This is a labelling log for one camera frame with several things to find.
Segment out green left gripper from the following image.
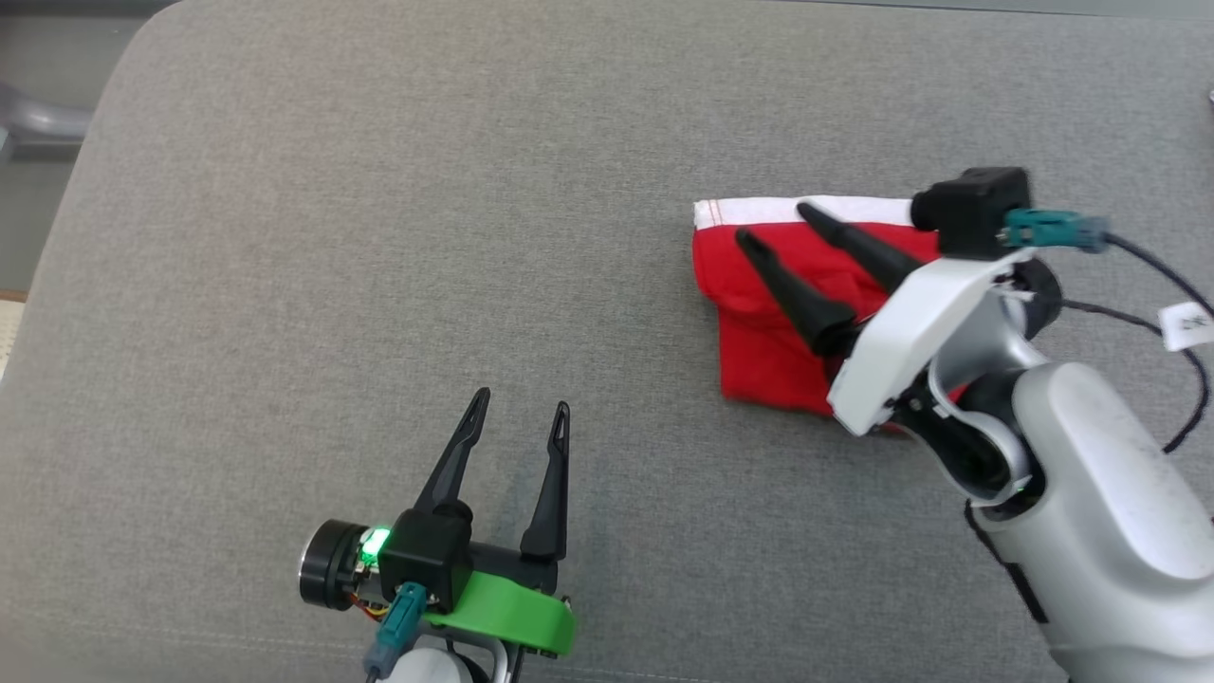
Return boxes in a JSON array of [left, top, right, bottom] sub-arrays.
[[300, 387, 579, 658]]

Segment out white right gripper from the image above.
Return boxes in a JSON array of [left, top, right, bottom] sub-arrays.
[[735, 202, 1064, 438]]

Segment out red printed shorts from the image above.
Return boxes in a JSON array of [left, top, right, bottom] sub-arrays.
[[691, 195, 970, 435]]

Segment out grey fabric sofa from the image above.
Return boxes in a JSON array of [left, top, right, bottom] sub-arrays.
[[0, 0, 1214, 683]]

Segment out right teal plug cable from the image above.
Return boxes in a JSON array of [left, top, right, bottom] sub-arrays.
[[1002, 208, 1214, 319]]

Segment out black cable with white tag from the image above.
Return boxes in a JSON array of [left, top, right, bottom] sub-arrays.
[[1060, 298, 1214, 456]]

